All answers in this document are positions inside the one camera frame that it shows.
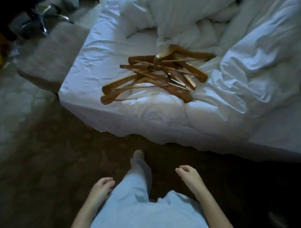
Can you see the person's right hand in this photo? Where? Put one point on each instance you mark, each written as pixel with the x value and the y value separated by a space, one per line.
pixel 191 178

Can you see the person's left hand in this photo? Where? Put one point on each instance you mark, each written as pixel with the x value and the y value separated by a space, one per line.
pixel 100 191

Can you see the person's left fingers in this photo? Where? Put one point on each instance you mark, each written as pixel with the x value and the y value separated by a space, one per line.
pixel 107 181

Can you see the person's right fingers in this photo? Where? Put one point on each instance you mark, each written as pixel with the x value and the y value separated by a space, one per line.
pixel 183 169

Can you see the person's left forearm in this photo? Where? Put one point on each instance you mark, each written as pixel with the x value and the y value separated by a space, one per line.
pixel 84 215

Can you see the person's right forearm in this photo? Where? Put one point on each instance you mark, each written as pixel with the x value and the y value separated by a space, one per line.
pixel 212 211

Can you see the white sock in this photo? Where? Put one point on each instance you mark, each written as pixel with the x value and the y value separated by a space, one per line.
pixel 138 155

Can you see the light blue pyjama clothing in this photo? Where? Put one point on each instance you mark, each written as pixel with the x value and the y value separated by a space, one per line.
pixel 141 211

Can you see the pile of wooden clothes hangers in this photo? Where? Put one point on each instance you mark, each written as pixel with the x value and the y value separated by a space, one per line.
pixel 162 72

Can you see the bed with white sheet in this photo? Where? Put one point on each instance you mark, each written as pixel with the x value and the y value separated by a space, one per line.
pixel 98 70

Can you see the white crumpled duvet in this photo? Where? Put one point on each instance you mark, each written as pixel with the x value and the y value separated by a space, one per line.
pixel 247 58

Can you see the grey fluffy rug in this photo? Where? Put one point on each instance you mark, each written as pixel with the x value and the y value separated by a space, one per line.
pixel 51 56

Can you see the white pillow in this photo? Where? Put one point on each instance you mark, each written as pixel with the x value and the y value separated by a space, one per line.
pixel 136 16

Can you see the office chair wheeled base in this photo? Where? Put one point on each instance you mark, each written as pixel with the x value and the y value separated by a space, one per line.
pixel 43 18

